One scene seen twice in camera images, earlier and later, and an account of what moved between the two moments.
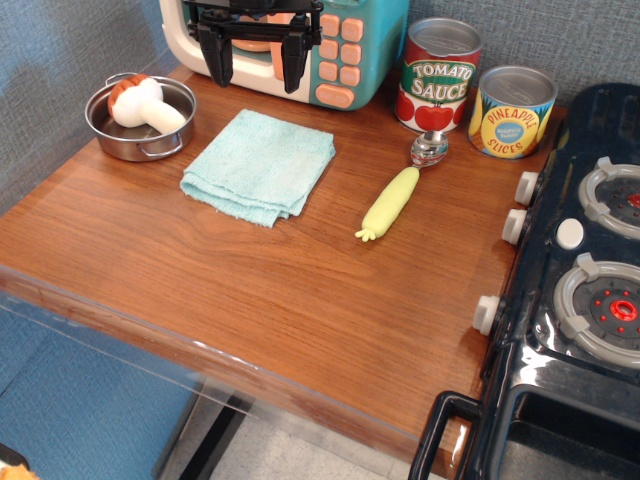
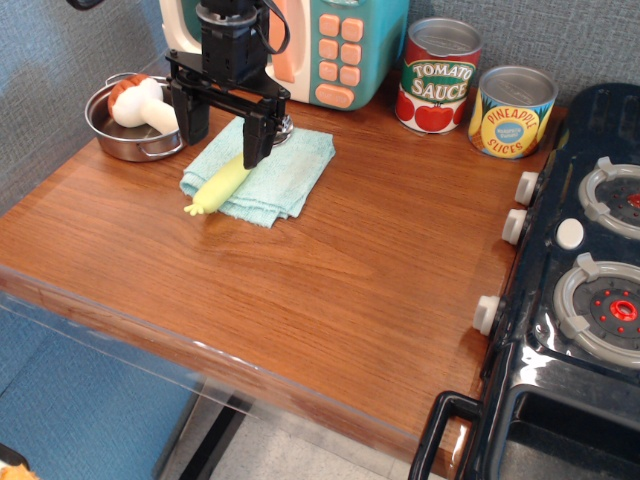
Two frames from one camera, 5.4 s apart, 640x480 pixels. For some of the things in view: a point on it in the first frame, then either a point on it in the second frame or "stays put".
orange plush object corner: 18,472 stays put
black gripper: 298,20 to 237,36
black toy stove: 560,393 stays put
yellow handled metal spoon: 427,147 to 210,198
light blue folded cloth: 259,165 stays put
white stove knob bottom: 485,314 stays put
